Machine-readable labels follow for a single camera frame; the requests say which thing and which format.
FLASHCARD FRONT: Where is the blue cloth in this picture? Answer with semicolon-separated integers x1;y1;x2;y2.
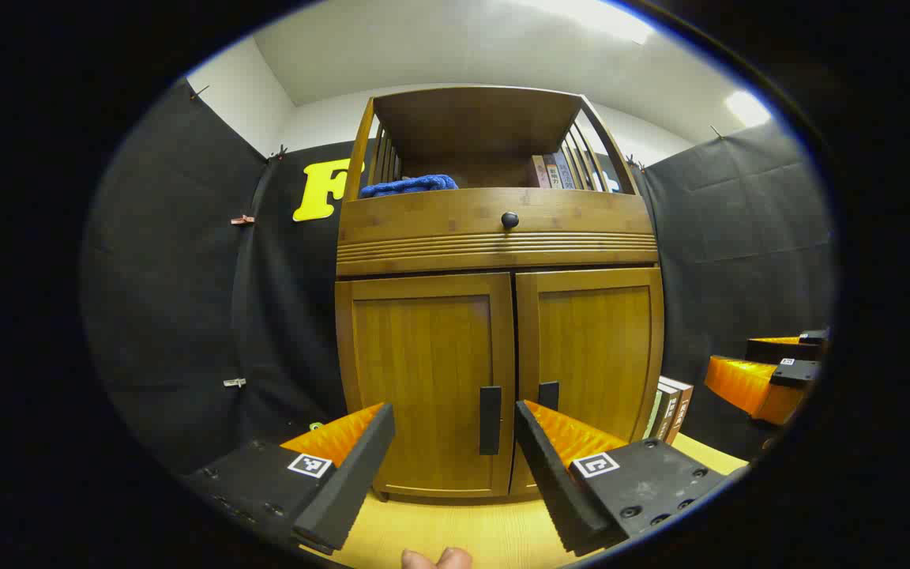
359;174;460;199

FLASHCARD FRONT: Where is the wooden shoe cabinet door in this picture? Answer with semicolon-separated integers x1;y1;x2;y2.
337;272;517;500
512;267;665;495

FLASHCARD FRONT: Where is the grey book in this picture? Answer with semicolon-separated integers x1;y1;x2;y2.
651;382;681;442

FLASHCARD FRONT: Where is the wooden cabinet drawer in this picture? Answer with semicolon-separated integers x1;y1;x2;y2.
340;188;656;239

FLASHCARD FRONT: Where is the long ceiling light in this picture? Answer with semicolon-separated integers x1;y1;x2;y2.
526;0;656;46

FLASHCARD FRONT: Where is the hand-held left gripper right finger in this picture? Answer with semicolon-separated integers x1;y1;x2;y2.
514;399;748;558

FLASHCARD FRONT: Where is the pale green book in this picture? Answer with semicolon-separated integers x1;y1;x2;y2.
643;387;664;439

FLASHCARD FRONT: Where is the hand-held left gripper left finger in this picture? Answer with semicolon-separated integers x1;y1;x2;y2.
182;401;397;556

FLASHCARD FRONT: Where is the small ceiling light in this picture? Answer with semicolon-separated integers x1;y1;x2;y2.
726;90;773;129

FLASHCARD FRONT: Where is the black backdrop cloth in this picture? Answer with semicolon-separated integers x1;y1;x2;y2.
80;79;835;475

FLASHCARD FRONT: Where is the wooden double-door shoe cabinet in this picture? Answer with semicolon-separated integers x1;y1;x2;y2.
334;85;665;505

